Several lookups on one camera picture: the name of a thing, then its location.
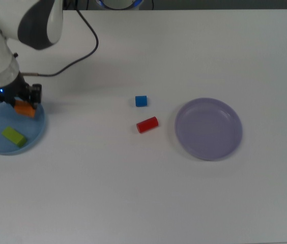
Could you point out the blue block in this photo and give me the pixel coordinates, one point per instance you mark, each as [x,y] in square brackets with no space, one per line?
[141,101]

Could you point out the purple plate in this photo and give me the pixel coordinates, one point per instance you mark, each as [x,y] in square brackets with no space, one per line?
[208,129]

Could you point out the orange rectangular block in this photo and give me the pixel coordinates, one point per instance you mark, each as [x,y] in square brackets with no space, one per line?
[24,109]

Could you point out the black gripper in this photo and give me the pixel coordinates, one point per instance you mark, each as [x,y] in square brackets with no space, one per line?
[20,87]

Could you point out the green rectangular block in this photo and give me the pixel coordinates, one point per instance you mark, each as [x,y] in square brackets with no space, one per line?
[13,136]

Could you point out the red cylinder block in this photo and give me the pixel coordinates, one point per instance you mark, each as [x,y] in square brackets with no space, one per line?
[147,125]

